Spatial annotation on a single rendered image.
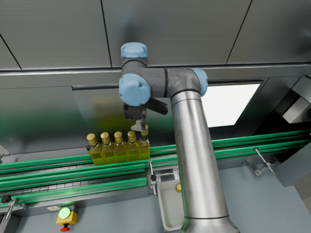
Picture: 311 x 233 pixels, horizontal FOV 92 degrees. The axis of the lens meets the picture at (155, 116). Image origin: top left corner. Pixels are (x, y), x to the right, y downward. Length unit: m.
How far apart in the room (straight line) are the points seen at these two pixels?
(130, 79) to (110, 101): 0.38
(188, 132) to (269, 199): 0.98
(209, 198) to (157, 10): 0.54
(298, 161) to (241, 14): 0.86
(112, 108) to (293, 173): 1.10
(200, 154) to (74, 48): 0.54
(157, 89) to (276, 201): 1.06
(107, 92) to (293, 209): 1.21
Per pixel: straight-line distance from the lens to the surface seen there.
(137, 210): 0.97
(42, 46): 0.68
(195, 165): 0.29
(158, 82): 0.36
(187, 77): 0.38
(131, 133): 0.68
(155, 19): 0.60
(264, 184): 1.26
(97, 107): 0.74
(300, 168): 1.22
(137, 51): 0.43
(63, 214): 0.94
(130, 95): 0.35
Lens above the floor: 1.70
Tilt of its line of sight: 45 degrees down
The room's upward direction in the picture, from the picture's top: 5 degrees clockwise
